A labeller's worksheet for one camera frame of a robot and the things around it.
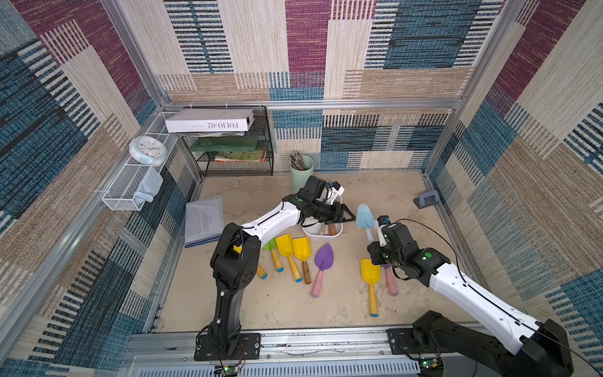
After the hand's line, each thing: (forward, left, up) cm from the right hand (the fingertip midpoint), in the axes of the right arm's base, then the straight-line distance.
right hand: (371, 244), depth 82 cm
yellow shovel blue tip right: (-6, -1, -11) cm, 13 cm away
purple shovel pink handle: (0, +16, -12) cm, 20 cm away
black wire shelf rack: (+47, +43, +11) cm, 64 cm away
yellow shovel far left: (-11, +36, +6) cm, 39 cm away
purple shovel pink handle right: (-10, -7, -10) cm, 16 cm away
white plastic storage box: (+12, +20, -10) cm, 26 cm away
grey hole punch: (+28, -32, -10) cm, 44 cm away
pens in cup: (+37, +26, +5) cm, 45 cm away
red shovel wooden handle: (+11, +16, -9) cm, 22 cm away
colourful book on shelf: (+37, +49, +9) cm, 62 cm away
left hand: (+8, +7, +4) cm, 12 cm away
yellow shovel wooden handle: (+4, +24, -11) cm, 27 cm away
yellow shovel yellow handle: (+6, +31, -12) cm, 34 cm away
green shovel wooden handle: (+11, +12, -8) cm, 18 cm away
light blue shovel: (+9, +1, +1) cm, 9 cm away
